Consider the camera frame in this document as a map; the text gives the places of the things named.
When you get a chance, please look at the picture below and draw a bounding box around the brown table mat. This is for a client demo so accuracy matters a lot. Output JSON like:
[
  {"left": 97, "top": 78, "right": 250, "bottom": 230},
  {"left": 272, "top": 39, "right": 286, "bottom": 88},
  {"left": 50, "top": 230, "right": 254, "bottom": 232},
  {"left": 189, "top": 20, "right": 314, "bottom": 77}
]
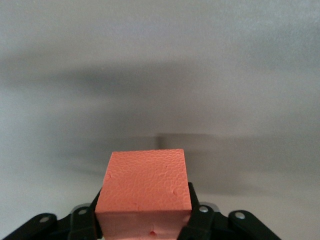
[{"left": 0, "top": 0, "right": 320, "bottom": 240}]

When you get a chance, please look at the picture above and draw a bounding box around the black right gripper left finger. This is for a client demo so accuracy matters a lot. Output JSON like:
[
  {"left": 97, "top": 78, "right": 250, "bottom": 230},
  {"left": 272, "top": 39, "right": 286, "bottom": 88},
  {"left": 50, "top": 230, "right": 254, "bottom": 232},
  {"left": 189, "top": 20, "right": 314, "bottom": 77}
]
[{"left": 0, "top": 188, "right": 103, "bottom": 240}]

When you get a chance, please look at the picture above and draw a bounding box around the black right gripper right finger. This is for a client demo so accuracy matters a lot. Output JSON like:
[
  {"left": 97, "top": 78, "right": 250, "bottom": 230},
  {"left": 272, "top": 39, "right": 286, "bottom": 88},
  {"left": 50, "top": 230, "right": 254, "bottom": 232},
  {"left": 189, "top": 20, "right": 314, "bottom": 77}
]
[{"left": 178, "top": 182, "right": 282, "bottom": 240}]

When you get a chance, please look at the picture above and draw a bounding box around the orange foam block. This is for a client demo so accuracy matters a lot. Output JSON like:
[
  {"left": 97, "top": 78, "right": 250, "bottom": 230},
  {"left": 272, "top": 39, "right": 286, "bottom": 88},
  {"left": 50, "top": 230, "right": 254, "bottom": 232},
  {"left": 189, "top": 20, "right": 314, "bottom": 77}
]
[{"left": 94, "top": 148, "right": 193, "bottom": 240}]

